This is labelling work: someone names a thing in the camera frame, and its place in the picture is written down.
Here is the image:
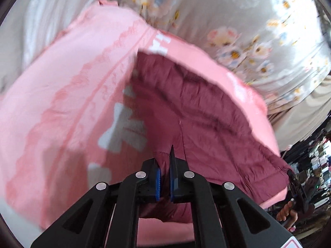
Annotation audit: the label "maroon puffer jacket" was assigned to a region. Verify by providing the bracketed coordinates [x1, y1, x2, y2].
[131, 52, 289, 223]

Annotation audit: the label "person's right hand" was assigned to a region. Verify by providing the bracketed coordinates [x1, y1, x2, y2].
[276, 200, 298, 230]

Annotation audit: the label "cluttered dark shelf items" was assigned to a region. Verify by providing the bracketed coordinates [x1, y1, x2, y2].
[282, 128, 330, 238]

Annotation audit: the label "pink printed blanket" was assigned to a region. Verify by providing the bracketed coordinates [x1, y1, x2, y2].
[1, 0, 279, 247]

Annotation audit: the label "grey floral bedsheet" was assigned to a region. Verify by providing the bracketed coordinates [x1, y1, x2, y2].
[116, 0, 330, 114]

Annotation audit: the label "white satin curtain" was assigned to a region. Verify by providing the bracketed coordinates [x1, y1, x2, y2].
[1, 0, 95, 93]

